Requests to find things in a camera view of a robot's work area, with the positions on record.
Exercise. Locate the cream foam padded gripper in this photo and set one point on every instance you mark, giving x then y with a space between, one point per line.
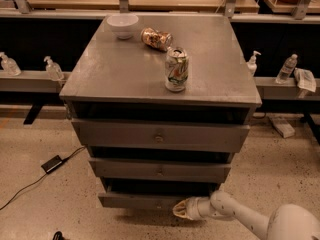
194 207

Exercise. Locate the grey bottom drawer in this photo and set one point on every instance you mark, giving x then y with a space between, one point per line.
149 194

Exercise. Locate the grey drawer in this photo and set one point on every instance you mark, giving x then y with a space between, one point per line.
149 194
161 135
159 170

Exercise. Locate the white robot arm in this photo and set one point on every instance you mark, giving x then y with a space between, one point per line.
287 222

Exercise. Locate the grey middle drawer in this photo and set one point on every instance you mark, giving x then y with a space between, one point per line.
159 170

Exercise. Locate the grey drawer cabinet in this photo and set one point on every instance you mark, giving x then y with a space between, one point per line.
125 80

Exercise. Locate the grey top drawer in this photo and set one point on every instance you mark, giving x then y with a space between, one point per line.
161 135

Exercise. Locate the small wooden block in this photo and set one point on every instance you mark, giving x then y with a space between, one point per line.
282 126

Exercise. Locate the black object floor edge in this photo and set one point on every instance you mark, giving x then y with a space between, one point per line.
58 236

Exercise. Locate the white green soda can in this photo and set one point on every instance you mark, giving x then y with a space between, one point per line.
176 69

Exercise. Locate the black power adapter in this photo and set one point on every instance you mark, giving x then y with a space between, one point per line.
52 164

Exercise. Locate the right sanitizer pump bottle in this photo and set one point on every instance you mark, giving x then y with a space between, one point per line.
251 63

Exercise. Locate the sanitizer pump bottle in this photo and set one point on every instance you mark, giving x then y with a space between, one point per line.
251 63
53 69

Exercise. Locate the white crumpled packet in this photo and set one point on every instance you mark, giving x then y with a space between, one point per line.
305 80

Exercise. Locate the clear water bottle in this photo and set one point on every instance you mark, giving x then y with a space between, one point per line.
287 68

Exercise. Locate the left sanitizer pump bottle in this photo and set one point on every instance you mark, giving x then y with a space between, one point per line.
53 69

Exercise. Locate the white ceramic bowl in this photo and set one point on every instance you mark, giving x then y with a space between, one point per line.
123 25

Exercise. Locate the far left sanitizer bottle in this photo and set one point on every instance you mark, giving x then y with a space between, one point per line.
9 65

